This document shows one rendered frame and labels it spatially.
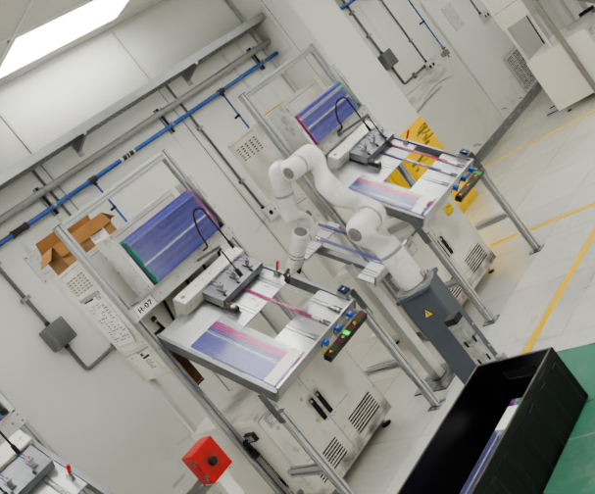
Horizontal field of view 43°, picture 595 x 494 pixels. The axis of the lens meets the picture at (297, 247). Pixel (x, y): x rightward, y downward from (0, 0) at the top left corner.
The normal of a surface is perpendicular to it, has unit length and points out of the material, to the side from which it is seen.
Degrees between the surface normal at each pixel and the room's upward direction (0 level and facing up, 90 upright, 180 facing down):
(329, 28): 90
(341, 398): 90
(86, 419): 90
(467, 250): 90
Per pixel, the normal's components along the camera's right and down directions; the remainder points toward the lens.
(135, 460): 0.56, -0.30
